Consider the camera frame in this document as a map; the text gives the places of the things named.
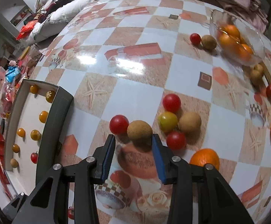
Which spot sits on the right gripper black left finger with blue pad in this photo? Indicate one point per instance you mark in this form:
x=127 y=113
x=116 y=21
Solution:
x=91 y=171

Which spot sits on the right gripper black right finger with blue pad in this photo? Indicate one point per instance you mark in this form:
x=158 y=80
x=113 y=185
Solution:
x=175 y=171

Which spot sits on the red cherry tomato with stem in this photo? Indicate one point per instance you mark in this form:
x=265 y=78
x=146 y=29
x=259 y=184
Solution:
x=71 y=214

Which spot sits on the yellow-brown cherry tomato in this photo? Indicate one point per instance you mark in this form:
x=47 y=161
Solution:
x=50 y=96

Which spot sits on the red cherry tomato lower cluster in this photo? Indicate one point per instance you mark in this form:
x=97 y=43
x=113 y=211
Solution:
x=176 y=140

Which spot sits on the red cherry tomato cluster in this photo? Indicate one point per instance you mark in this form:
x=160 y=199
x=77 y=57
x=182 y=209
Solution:
x=171 y=103
x=118 y=125
x=176 y=140

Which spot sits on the large orange mandarin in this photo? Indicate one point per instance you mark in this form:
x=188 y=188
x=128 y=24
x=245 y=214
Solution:
x=205 y=156

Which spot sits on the brown longan in tray corner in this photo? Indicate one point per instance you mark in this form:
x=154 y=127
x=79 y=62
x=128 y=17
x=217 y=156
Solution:
x=14 y=163

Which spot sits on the yellow-green cherry tomato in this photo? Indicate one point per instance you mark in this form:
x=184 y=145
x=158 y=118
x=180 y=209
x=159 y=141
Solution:
x=167 y=121

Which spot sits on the brown longan centre cluster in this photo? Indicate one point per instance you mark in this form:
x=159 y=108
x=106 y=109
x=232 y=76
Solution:
x=189 y=122

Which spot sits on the red cherry tomato left cluster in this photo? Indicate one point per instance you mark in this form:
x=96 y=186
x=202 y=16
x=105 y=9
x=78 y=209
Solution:
x=118 y=125

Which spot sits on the red cherry tomato in tray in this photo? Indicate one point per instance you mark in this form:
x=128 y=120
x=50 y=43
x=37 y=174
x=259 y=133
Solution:
x=34 y=157

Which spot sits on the dark yellow tomato in tray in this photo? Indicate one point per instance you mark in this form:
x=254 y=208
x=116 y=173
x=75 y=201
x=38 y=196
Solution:
x=16 y=148

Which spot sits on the yellow cherry tomato in tray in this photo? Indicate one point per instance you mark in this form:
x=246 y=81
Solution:
x=35 y=135

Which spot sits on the red cherry tomato top cluster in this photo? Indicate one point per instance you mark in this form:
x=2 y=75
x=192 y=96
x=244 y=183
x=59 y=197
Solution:
x=171 y=103

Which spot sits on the orange tomato tray right edge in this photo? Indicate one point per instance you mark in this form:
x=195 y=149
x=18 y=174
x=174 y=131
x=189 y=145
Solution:
x=43 y=116

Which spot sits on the shallow grey cardboard tray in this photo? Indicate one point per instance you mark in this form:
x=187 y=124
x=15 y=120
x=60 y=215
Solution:
x=25 y=114

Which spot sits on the orange cherry tomato tray centre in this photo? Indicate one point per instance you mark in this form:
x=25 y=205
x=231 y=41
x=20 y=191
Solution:
x=21 y=132

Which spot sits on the orange tomato tray top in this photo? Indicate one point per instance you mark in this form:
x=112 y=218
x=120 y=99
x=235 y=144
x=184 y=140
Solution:
x=34 y=89

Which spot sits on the brown longan pair front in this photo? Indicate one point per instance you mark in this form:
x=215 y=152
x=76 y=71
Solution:
x=255 y=77

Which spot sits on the brown longan pair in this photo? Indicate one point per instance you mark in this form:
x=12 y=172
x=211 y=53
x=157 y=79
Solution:
x=255 y=77
x=259 y=68

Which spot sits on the red cherry tomato by rim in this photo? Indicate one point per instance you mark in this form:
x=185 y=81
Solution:
x=268 y=91

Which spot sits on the snack bag pile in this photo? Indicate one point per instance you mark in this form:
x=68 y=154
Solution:
x=12 y=75

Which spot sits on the brown longan pair back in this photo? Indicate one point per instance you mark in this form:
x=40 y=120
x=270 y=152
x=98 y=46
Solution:
x=259 y=68

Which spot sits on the red cherry tomato near bowl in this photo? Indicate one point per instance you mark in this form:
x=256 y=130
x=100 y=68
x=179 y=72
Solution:
x=195 y=39

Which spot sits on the mandarin in bowl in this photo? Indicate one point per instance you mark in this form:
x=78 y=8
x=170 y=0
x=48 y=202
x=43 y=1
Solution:
x=231 y=30
x=227 y=43

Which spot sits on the clear glass fruit bowl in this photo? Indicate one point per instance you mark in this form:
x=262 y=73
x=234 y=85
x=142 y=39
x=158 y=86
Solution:
x=250 y=45

